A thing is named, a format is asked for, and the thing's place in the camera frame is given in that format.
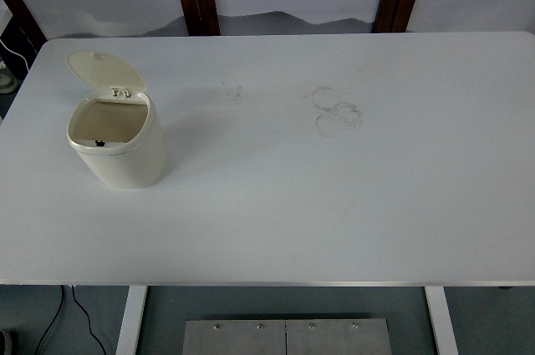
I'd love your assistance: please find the dark wooden frame far left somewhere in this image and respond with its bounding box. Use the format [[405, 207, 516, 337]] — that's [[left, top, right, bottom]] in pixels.
[[4, 0, 47, 52]]

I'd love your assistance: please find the right white table leg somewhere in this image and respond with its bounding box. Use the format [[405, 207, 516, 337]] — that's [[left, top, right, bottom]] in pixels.
[[425, 286, 459, 355]]

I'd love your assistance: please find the left white table leg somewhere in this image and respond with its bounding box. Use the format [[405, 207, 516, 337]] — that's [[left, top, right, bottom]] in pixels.
[[115, 286, 148, 355]]

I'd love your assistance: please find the metal base plate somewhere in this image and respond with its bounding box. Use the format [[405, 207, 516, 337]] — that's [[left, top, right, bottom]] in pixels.
[[182, 318, 392, 354]]

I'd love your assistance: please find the cream plastic trash can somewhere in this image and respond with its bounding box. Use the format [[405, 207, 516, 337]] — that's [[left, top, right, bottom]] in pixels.
[[67, 51, 167, 189]]

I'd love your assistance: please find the white table leg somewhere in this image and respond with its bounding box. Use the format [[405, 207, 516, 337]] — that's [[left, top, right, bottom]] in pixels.
[[425, 286, 459, 355], [115, 286, 148, 355]]

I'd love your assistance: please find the black floor cable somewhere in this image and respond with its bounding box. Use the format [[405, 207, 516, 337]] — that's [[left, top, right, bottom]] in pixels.
[[35, 285, 109, 355]]

